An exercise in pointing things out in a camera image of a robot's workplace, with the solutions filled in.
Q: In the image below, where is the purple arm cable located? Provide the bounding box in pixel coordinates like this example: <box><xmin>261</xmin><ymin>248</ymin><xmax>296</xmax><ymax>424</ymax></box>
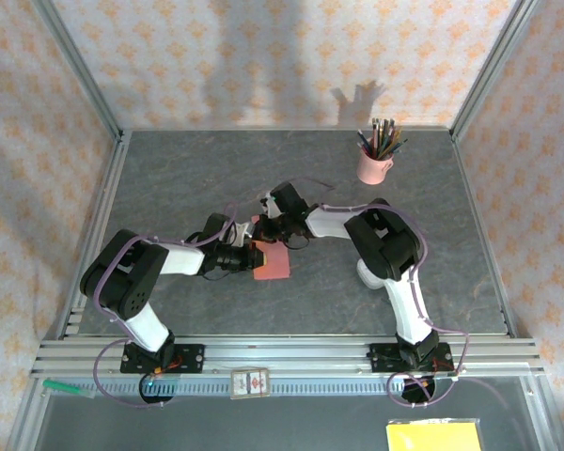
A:
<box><xmin>281</xmin><ymin>177</ymin><xmax>471</xmax><ymax>409</ymax></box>
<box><xmin>92</xmin><ymin>201</ymin><xmax>240</xmax><ymax>410</ymax></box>

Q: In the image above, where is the pink pencil cup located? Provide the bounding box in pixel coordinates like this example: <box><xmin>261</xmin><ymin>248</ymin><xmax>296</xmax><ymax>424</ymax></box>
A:
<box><xmin>355</xmin><ymin>148</ymin><xmax>396</xmax><ymax>186</ymax></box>

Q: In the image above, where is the yellow paper pack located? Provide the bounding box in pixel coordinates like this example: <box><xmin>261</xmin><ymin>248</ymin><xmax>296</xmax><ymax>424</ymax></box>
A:
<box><xmin>385</xmin><ymin>419</ymin><xmax>484</xmax><ymax>451</ymax></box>

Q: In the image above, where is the aluminium frame post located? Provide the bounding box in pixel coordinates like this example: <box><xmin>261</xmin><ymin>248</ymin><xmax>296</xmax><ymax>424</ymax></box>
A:
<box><xmin>449</xmin><ymin>0</ymin><xmax>542</xmax><ymax>142</ymax></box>
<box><xmin>30</xmin><ymin>0</ymin><xmax>126</xmax><ymax>142</ymax></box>

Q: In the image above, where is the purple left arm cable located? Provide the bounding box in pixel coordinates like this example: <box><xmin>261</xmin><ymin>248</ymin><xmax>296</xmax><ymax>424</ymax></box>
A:
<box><xmin>92</xmin><ymin>201</ymin><xmax>240</xmax><ymax>410</ymax></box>

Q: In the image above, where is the green marker pen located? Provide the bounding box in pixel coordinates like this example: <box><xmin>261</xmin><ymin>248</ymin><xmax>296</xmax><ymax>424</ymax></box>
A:
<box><xmin>41</xmin><ymin>378</ymin><xmax>97</xmax><ymax>400</ymax></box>

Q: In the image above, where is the yellow colored pencil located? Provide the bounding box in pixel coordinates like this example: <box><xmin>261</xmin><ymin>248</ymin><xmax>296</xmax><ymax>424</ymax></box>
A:
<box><xmin>381</xmin><ymin>125</ymin><xmax>403</xmax><ymax>159</ymax></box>

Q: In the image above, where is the lower aluminium frame bar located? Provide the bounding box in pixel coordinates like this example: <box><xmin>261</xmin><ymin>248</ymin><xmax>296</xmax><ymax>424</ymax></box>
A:
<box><xmin>520</xmin><ymin>375</ymin><xmax>561</xmax><ymax>451</ymax></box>
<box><xmin>4</xmin><ymin>375</ymin><xmax>53</xmax><ymax>451</ymax></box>

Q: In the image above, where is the pink square paper sheet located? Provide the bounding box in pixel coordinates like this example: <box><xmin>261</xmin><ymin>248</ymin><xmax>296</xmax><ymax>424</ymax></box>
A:
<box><xmin>251</xmin><ymin>213</ymin><xmax>293</xmax><ymax>283</ymax></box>

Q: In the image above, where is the small playing card box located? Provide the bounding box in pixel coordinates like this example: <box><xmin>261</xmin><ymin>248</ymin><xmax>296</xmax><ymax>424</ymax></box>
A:
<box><xmin>229</xmin><ymin>367</ymin><xmax>270</xmax><ymax>401</ymax></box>

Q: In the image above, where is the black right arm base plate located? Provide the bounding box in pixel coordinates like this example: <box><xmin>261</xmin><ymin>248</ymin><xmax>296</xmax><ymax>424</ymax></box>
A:
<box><xmin>368</xmin><ymin>341</ymin><xmax>454</xmax><ymax>376</ymax></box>

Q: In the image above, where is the aluminium table side rail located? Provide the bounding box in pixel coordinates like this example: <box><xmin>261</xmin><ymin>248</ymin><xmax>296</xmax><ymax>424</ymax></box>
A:
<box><xmin>55</xmin><ymin>130</ymin><xmax>133</xmax><ymax>340</ymax></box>
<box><xmin>449</xmin><ymin>130</ymin><xmax>519</xmax><ymax>340</ymax></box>

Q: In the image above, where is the grey slotted cable duct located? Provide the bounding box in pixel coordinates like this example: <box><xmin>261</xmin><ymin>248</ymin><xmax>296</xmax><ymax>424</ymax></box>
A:
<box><xmin>84</xmin><ymin>378</ymin><xmax>455</xmax><ymax>399</ymax></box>

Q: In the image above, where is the thin aluminium table rail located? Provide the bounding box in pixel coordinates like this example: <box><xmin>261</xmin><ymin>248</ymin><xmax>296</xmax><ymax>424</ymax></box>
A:
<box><xmin>120</xmin><ymin>124</ymin><xmax>453</xmax><ymax>134</ymax></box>

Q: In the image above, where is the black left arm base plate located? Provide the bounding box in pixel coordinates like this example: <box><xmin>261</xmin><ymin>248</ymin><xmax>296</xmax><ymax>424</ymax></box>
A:
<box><xmin>119</xmin><ymin>342</ymin><xmax>206</xmax><ymax>376</ymax></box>

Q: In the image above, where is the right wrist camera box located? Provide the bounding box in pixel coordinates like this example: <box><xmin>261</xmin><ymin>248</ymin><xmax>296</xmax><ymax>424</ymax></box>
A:
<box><xmin>258</xmin><ymin>191</ymin><xmax>276</xmax><ymax>220</ymax></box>

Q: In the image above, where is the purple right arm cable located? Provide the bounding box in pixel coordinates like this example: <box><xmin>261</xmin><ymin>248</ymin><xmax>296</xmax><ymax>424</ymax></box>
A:
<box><xmin>281</xmin><ymin>177</ymin><xmax>471</xmax><ymax>409</ymax></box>

